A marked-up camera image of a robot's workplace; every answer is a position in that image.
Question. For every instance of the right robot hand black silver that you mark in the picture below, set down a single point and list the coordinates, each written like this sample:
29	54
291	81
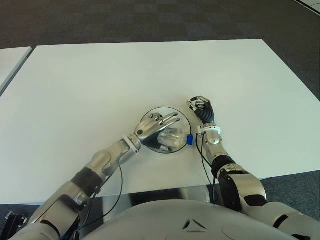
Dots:
206	112

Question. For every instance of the left robot hand black silver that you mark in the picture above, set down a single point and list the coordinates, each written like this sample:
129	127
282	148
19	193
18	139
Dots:
147	128

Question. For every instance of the clear water bottle blue cap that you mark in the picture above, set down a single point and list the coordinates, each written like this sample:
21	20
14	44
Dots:
175	138

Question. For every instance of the right robot arm silver black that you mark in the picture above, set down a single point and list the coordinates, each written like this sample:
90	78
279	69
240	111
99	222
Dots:
240	185

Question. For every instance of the left robot arm silver black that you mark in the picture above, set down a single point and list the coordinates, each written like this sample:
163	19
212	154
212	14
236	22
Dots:
62	200

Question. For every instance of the white plate black rim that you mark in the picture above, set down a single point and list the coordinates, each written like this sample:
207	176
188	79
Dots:
183	120

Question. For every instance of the silver robot torso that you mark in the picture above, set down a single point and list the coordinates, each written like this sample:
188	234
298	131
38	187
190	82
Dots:
175	220

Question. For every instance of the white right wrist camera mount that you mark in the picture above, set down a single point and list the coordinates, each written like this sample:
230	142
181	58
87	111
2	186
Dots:
211	129

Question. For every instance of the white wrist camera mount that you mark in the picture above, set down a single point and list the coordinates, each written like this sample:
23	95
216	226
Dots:
211	129
132	142

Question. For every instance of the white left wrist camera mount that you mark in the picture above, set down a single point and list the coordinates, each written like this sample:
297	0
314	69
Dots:
132	142

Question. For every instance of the black metal bracket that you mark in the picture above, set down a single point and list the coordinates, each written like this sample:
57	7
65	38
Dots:
15	221

